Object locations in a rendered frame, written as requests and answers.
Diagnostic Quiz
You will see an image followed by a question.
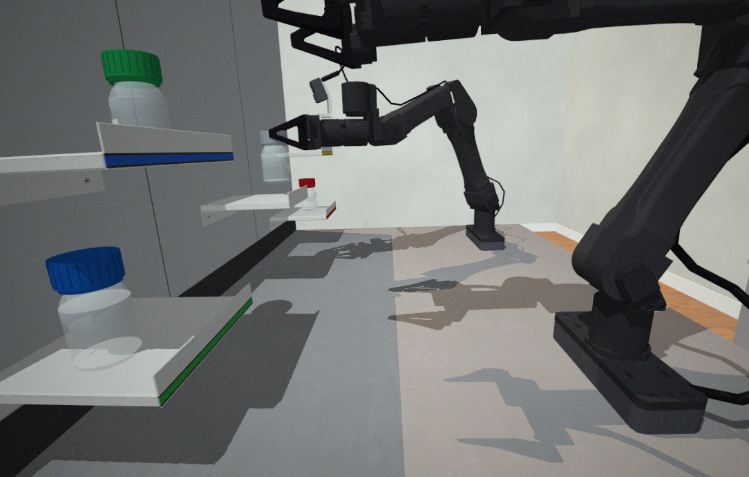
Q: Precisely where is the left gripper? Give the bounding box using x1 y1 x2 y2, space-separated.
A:
261 0 428 69

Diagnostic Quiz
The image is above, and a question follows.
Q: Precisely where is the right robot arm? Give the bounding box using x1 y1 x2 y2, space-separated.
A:
341 79 505 243

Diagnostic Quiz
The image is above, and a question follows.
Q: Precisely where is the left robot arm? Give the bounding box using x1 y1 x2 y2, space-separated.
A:
419 0 749 411

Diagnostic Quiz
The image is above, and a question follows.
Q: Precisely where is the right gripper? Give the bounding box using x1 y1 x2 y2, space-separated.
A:
269 83 345 150

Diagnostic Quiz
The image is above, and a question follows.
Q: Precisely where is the white bottle with grey cap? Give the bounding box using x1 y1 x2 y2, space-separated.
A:
259 131 291 184

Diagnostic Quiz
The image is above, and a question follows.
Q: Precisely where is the clear glass bottle with blue cap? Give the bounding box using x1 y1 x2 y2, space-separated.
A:
45 247 142 371

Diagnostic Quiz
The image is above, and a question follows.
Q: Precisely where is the white bottle with green cap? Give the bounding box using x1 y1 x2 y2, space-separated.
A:
101 49 171 129

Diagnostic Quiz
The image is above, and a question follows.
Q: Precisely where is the white bottle with red cap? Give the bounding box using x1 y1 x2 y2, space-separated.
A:
298 178 317 211

